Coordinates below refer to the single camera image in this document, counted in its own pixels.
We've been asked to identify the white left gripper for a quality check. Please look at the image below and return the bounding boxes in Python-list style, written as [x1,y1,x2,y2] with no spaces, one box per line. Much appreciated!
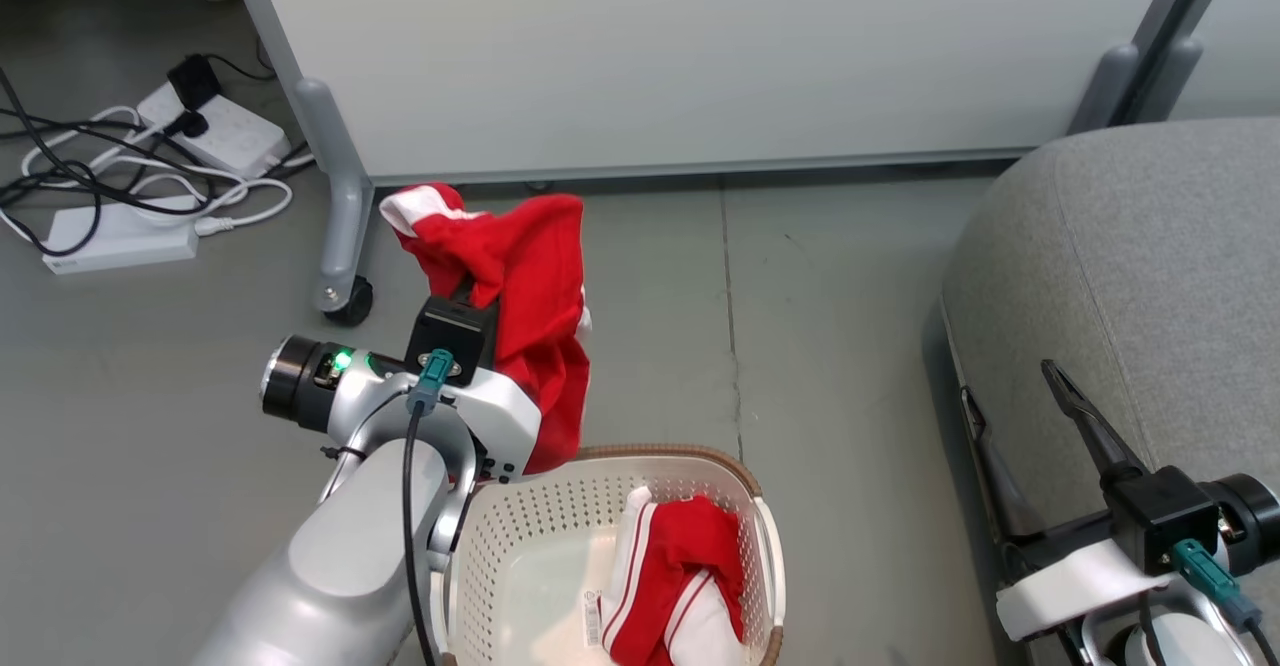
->
[438,364,544,483]

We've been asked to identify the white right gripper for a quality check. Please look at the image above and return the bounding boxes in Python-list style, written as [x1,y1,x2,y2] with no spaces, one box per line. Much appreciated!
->
[961,359,1174,643]

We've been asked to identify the plain red garment white cuff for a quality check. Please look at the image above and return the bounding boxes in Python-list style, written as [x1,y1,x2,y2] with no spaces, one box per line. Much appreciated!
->
[379,183,594,476]

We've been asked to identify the red white striped garment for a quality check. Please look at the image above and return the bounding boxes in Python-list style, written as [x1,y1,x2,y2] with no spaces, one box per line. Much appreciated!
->
[597,486,750,666]

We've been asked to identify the white perforated laundry basket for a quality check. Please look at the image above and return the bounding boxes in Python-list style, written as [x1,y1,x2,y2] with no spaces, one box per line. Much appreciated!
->
[430,444,789,666]

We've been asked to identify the grey fabric sofa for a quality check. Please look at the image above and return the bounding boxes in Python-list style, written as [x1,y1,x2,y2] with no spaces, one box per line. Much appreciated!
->
[939,116,1280,666]

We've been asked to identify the grey partition leg with caster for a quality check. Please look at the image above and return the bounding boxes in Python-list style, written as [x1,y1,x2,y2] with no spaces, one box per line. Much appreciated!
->
[291,76,377,328]

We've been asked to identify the short grey partition leg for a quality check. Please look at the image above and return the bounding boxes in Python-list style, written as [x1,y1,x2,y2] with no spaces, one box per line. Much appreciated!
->
[1064,41,1142,137]
[1136,36,1207,125]

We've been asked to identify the square white power strip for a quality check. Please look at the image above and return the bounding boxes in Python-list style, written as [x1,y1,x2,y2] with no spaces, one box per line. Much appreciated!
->
[136,81,292,180]

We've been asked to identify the large white partition panel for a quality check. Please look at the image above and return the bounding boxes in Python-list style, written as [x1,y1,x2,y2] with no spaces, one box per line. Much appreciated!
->
[224,0,1187,188]

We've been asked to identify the long white power strip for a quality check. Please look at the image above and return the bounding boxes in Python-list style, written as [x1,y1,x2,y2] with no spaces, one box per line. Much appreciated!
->
[41,196,200,276]

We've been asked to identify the black power adapter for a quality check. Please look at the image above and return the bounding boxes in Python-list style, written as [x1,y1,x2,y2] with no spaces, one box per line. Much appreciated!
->
[166,54,224,113]

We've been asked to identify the narrow white partition panel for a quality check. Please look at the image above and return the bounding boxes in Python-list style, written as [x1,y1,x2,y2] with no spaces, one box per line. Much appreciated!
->
[1170,0,1280,123]

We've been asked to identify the left arm cable teal connector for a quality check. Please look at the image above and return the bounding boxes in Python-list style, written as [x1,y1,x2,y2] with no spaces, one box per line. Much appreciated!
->
[400,348,463,666]

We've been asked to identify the arm cable teal connector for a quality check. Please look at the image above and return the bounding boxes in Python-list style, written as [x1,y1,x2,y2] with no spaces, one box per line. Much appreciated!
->
[400,348,463,666]
[1138,538,1280,666]

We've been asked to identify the right arm cable teal connector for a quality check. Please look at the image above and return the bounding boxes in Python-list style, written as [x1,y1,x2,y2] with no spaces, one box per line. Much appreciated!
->
[1138,538,1280,666]

